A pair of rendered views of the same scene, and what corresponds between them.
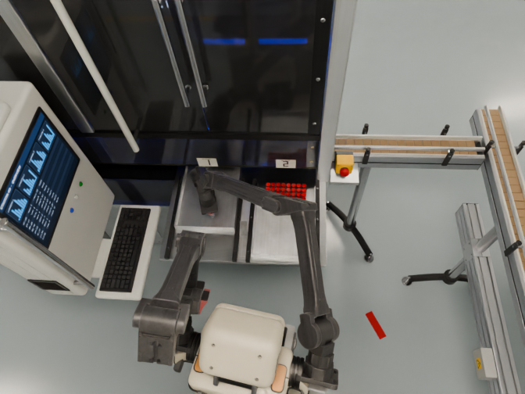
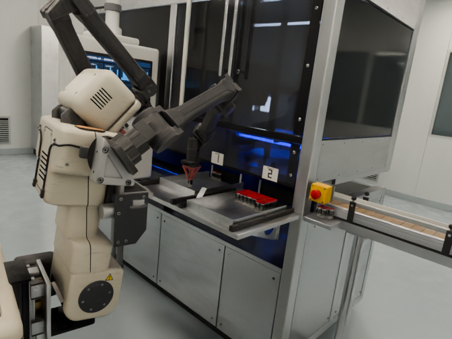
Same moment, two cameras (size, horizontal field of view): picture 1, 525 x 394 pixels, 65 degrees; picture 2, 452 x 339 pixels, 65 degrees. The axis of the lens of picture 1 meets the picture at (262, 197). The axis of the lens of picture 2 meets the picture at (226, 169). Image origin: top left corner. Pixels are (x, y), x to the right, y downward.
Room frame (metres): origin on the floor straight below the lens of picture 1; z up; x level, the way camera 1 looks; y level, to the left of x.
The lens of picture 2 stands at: (-0.45, -0.80, 1.37)
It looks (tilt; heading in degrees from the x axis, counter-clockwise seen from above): 12 degrees down; 33
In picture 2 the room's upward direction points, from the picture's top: 6 degrees clockwise
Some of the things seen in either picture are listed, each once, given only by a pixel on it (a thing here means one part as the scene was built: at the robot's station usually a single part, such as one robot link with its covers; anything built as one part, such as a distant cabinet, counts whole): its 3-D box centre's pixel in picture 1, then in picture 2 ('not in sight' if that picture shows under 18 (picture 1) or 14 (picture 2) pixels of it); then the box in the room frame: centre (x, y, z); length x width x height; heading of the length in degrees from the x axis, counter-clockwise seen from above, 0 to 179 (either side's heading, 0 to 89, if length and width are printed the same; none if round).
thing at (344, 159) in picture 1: (344, 162); (321, 192); (0.98, -0.37, 1.00); 0.08 x 0.07 x 0.07; 171
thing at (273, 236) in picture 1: (284, 219); (237, 206); (0.79, -0.08, 0.90); 0.34 x 0.26 x 0.04; 170
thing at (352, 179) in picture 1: (344, 170); (324, 220); (1.02, -0.39, 0.87); 0.14 x 0.13 x 0.02; 171
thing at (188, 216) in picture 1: (209, 194); (202, 183); (0.96, 0.24, 0.90); 0.34 x 0.26 x 0.04; 171
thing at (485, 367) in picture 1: (484, 363); not in sight; (0.17, -0.88, 0.50); 0.12 x 0.05 x 0.09; 171
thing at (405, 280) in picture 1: (447, 279); not in sight; (0.69, -1.03, 0.07); 0.50 x 0.08 x 0.14; 81
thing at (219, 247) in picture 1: (246, 212); (215, 199); (0.86, 0.08, 0.87); 0.70 x 0.48 x 0.02; 81
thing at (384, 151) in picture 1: (404, 148); (400, 224); (1.07, -0.67, 0.92); 0.69 x 0.16 x 0.16; 81
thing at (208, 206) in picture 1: (207, 198); (192, 156); (0.84, 0.22, 1.05); 0.10 x 0.07 x 0.07; 5
